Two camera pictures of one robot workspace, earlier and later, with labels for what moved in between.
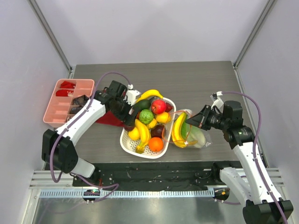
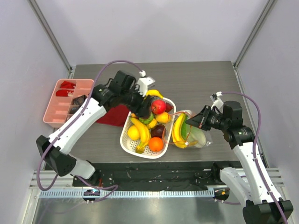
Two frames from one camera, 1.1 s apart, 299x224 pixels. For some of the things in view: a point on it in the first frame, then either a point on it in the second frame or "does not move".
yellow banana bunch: [176, 133] does not move
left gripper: [130, 119] -> [143, 110]
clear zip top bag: [185, 134] does not move
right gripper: [205, 118] does not move
